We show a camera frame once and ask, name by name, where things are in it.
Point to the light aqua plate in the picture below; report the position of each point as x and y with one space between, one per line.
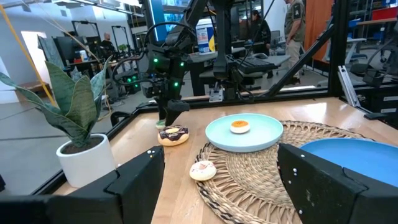
264 137

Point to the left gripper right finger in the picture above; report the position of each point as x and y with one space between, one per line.
320 193

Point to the large display screen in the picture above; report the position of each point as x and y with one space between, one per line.
159 21

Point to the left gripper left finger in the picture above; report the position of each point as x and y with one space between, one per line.
140 180

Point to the round woven placemat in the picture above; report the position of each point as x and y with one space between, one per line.
245 186

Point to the silver aluminium bracket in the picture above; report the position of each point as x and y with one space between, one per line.
348 88

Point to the white plant pot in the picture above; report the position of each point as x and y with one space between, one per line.
88 168

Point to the black rig frame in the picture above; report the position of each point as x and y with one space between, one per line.
338 46

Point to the large chocolate donut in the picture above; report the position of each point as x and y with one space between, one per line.
173 138

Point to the computer tower green lights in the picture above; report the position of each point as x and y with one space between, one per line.
133 84

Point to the cluttered workbench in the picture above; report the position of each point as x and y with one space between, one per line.
81 62

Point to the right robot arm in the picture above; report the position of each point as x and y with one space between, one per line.
222 46

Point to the blue plate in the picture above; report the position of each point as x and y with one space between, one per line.
357 158

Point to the small green donut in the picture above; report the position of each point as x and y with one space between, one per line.
160 125

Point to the orange partition panel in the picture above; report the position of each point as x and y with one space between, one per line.
317 28

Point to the small white pink donut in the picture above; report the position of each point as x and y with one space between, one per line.
202 171

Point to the black keyboard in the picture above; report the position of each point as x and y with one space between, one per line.
256 65

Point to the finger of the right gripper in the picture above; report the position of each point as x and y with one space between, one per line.
161 109
177 109

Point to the person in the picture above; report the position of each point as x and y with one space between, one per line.
107 46
295 25
261 34

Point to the white tub blue label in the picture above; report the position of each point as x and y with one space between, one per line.
205 37

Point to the small orange donut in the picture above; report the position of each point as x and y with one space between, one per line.
240 127

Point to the green snake plant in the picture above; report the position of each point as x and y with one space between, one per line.
74 105

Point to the grey desk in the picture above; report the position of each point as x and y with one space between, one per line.
281 59

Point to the low wooden bench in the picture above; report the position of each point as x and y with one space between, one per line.
35 87

